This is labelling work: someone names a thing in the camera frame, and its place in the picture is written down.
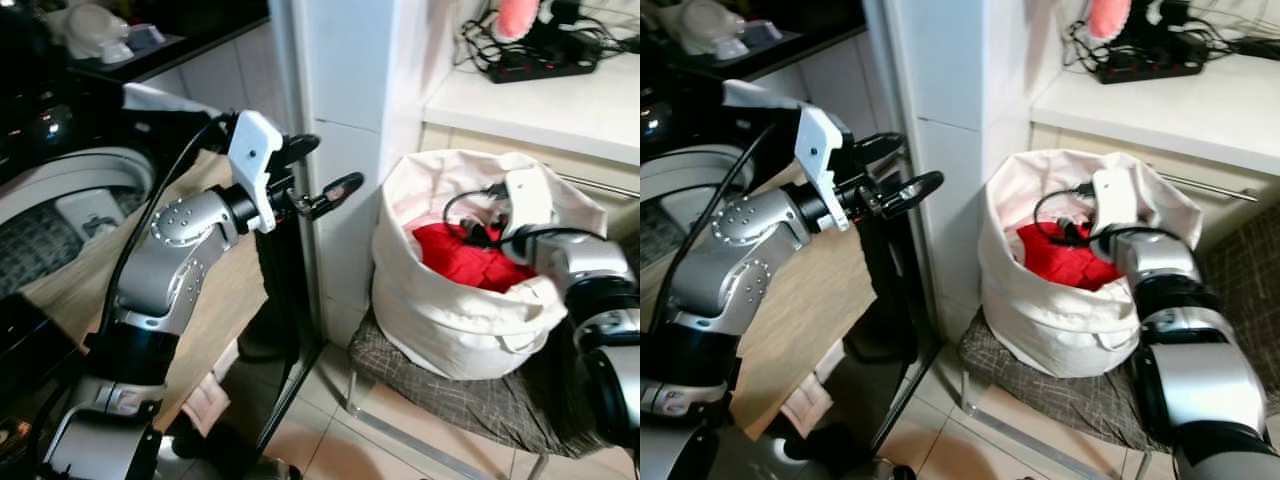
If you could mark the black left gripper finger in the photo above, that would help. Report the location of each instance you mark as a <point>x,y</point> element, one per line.
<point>882,147</point>
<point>335,190</point>
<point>915,190</point>
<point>302,149</point>

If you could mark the red cloth garment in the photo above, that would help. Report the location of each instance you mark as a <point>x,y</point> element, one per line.
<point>455,258</point>
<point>1055,262</point>

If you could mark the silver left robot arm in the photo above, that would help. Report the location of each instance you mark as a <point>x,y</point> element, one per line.
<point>725,262</point>
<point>165,265</point>

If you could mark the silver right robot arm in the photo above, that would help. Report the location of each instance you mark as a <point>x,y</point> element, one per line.
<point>600,290</point>
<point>1195,370</point>

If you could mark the white fabric laundry bag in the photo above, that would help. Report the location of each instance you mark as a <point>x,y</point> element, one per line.
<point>1040,325</point>
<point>440,325</point>

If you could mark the white cabinet with counter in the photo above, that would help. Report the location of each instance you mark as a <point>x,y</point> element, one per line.
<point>540,115</point>
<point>1160,115</point>

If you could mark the tan wooden panel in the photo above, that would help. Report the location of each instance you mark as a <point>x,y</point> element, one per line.
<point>800,330</point>
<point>225,320</point>

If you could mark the grey checked cushion chair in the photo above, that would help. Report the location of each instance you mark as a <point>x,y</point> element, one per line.
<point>470,400</point>
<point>1080,405</point>

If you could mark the black power strip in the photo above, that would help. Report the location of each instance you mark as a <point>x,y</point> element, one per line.
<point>545,66</point>
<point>1150,66</point>

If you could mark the white bundled object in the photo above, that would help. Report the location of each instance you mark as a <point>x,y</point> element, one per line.
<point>88,30</point>
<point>705,28</point>

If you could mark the pink cloth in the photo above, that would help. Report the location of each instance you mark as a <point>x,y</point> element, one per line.
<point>812,395</point>
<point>212,395</point>

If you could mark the pink rounded object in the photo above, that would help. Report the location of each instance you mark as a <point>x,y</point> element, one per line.
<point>518,18</point>
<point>1108,16</point>

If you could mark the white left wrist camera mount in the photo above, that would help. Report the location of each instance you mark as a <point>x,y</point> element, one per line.
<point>254,160</point>
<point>820,160</point>

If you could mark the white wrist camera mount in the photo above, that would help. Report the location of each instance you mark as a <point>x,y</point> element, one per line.
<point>820,160</point>
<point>254,160</point>
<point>1113,198</point>
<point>527,200</point>

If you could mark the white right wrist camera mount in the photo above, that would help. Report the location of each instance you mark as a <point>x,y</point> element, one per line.
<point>1113,198</point>
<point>527,200</point>

